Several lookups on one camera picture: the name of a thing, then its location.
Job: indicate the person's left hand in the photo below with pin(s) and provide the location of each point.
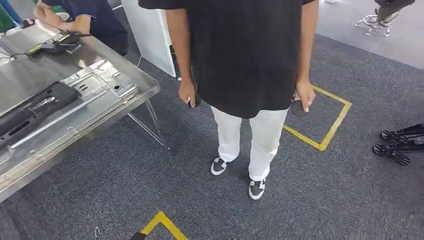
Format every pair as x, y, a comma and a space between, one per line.
305, 94

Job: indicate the person's right hand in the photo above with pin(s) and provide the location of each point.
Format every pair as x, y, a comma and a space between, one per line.
186, 92

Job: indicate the small black handheld device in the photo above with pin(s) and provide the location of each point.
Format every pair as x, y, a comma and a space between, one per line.
196, 102

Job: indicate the black plastic panel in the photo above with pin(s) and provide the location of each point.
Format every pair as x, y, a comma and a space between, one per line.
63, 94

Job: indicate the white partition board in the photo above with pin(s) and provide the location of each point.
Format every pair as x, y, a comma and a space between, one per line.
149, 33

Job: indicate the person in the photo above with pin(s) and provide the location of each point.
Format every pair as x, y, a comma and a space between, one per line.
391, 8
245, 49
106, 23

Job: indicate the metal fixture plate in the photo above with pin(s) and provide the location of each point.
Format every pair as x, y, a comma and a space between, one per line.
96, 86

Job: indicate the chrome stool base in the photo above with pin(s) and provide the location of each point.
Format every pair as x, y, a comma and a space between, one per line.
372, 21

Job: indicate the steel table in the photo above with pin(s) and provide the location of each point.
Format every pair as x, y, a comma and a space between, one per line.
20, 79

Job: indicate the small dark device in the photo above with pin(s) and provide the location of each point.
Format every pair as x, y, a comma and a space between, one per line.
28, 23

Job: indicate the green bin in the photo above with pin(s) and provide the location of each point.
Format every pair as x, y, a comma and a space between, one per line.
5, 20

